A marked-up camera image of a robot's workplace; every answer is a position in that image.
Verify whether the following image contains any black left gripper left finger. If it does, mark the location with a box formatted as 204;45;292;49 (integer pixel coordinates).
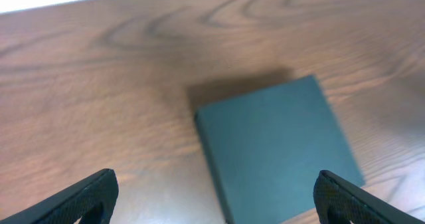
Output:
1;169;119;224

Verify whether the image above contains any dark green box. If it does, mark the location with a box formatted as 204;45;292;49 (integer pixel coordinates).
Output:
195;76;365;224

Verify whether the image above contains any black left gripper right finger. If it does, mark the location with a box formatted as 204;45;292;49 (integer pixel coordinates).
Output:
313;170;424;224

